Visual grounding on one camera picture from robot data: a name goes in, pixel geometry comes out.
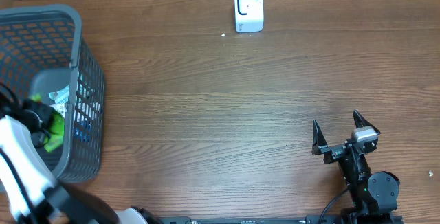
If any grey plastic mesh basket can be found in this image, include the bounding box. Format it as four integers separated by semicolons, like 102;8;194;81
1;5;106;183

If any teal white snack packet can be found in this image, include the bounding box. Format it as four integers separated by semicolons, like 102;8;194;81
47;85;89;104

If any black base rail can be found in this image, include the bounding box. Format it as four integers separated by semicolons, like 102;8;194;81
157;215;348;224

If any blue snack packet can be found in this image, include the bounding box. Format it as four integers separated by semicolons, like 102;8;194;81
74;121;91;143

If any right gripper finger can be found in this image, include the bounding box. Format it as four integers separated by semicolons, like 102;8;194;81
353;109;380;135
311;120;328;155

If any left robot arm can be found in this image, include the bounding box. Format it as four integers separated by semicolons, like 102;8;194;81
1;100;160;223

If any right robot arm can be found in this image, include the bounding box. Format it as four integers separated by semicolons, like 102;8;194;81
311;110;403;223

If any green clear snack bag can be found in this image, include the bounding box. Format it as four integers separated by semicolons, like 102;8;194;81
28;94;65;153

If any white tube with gold cap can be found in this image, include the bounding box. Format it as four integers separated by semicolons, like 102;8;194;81
51;102;67;118

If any white barcode scanner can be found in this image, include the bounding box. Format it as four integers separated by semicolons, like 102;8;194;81
234;0;264;33

